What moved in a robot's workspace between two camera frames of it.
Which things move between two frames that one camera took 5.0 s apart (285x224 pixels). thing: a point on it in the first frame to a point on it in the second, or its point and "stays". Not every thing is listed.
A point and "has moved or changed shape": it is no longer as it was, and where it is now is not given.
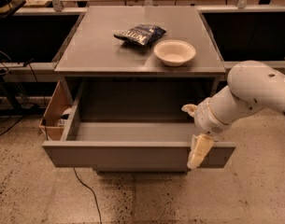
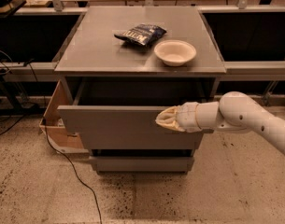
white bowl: [175, 52] stays
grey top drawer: [136, 122] has moved or changed shape
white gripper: [205, 117] to [187, 118]
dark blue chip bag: [141, 35] stays
